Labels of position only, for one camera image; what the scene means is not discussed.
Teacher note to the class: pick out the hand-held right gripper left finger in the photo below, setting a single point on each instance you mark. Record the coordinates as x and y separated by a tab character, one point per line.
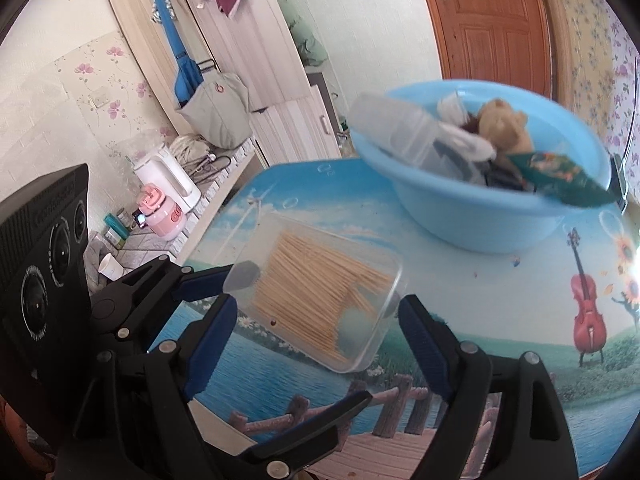
210	345

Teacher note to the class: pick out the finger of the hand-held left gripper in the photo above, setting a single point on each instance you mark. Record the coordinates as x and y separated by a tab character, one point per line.
200	282
310	427

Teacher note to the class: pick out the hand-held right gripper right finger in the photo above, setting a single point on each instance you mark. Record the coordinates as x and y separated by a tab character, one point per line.
422	350

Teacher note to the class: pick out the clear box of toothpicks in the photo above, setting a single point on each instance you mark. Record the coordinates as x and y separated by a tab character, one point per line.
310	280

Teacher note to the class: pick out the light blue plastic basin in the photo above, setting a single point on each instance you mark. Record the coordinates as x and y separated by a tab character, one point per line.
450	215

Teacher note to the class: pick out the black packet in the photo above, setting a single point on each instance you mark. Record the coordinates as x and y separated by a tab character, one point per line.
500	177

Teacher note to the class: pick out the green printed packet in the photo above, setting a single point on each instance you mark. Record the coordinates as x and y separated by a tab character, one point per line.
555	170

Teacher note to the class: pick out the clear plastic lidded box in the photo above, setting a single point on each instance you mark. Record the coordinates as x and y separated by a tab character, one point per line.
395	125

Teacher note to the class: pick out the tan plush toy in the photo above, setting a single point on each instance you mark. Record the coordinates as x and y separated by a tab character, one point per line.
500	125

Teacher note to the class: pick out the landscape printed desktop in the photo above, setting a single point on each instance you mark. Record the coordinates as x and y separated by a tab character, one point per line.
500	300

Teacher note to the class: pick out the white paper cup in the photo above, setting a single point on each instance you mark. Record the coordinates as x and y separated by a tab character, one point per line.
110	267

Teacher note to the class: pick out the pink bottle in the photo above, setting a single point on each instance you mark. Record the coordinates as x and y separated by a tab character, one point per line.
165	215

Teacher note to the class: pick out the teal bottle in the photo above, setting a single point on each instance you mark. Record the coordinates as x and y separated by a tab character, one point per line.
116	230

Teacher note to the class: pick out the white tiled ledge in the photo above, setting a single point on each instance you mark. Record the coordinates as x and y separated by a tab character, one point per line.
215	185

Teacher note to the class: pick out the white electric kettle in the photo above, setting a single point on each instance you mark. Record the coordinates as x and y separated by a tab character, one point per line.
160	170

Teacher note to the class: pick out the grey cloth bag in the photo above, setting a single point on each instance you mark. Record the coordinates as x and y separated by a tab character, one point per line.
215	115

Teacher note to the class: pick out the blue umbrella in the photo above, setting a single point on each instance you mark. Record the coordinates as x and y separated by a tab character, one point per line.
175	50

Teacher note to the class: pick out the pale wooden wardrobe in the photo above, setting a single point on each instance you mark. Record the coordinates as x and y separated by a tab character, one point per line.
250	50

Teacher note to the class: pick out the green jacket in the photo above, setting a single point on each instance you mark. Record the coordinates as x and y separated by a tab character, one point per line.
310	47

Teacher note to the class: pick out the brown wooden door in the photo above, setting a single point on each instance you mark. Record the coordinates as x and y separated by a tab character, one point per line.
490	20

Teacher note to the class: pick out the white wall socket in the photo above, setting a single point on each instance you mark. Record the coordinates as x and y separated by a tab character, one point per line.
99	100

